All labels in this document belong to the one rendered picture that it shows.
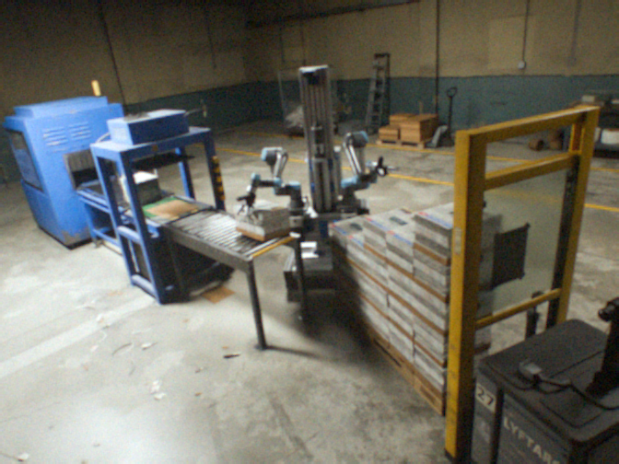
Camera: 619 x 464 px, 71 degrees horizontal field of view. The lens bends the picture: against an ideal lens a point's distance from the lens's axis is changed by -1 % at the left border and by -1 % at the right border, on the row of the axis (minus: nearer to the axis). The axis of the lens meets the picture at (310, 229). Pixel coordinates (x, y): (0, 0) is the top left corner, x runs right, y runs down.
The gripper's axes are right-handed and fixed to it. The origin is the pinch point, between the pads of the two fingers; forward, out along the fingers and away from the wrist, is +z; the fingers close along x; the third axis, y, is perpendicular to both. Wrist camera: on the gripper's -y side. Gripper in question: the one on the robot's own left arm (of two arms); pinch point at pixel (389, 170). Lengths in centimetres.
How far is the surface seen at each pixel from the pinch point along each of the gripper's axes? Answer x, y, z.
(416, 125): -314, 122, -490
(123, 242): 234, 40, -157
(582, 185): -22, -23, 156
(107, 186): 226, -20, -157
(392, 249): 43, 21, 77
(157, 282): 211, 71, -103
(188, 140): 137, -45, -132
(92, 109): 235, -82, -340
